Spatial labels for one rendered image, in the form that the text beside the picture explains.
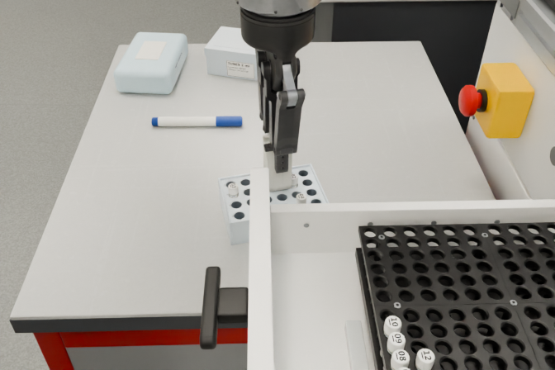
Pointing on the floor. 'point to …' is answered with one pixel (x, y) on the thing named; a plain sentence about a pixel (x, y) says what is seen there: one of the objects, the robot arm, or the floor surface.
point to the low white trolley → (404, 154)
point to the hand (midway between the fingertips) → (277, 161)
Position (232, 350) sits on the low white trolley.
